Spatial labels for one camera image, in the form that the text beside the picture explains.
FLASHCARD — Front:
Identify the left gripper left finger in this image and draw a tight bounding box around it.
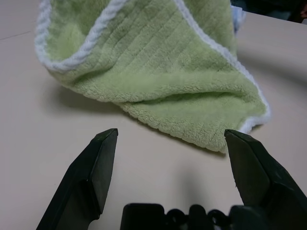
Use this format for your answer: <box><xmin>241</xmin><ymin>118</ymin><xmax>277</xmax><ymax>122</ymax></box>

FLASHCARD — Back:
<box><xmin>35</xmin><ymin>128</ymin><xmax>119</xmax><ymax>230</ymax></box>

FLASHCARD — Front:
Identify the green towel with white trim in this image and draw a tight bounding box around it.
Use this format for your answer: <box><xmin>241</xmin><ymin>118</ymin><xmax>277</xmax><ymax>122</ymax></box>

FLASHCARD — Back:
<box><xmin>34</xmin><ymin>0</ymin><xmax>272</xmax><ymax>154</ymax></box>

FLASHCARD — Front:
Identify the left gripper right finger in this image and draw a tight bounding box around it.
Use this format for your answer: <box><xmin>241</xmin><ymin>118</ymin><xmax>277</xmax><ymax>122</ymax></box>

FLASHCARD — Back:
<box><xmin>224</xmin><ymin>128</ymin><xmax>307</xmax><ymax>230</ymax></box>

